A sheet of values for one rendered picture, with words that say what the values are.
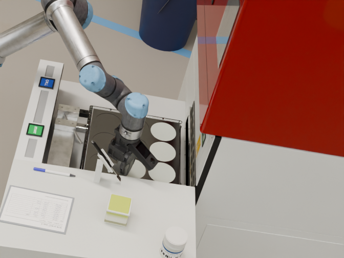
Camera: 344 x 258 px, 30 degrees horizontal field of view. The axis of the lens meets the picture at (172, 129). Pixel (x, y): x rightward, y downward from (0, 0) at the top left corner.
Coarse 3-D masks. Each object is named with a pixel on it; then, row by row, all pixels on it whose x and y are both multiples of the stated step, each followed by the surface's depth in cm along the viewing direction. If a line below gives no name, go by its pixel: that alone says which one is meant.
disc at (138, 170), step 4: (136, 160) 235; (136, 164) 233; (140, 164) 234; (132, 168) 231; (136, 168) 232; (140, 168) 232; (144, 168) 233; (132, 172) 230; (136, 172) 230; (140, 172) 231; (144, 172) 231; (128, 176) 228; (132, 176) 228; (136, 176) 229; (140, 176) 229
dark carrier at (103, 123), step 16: (96, 112) 248; (112, 112) 250; (96, 128) 242; (112, 128) 244; (144, 128) 247; (176, 128) 251; (144, 144) 241; (176, 144) 245; (96, 160) 230; (112, 160) 232; (176, 160) 239; (144, 176) 230; (176, 176) 233
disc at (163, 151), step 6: (156, 144) 243; (162, 144) 243; (168, 144) 244; (150, 150) 240; (156, 150) 240; (162, 150) 241; (168, 150) 242; (174, 150) 242; (156, 156) 238; (162, 156) 239; (168, 156) 240; (174, 156) 240
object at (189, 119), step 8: (184, 128) 258; (184, 136) 256; (184, 144) 253; (184, 152) 250; (184, 160) 246; (192, 160) 235; (184, 168) 242; (192, 168) 232; (184, 176) 241; (192, 176) 229; (184, 184) 238; (192, 184) 226
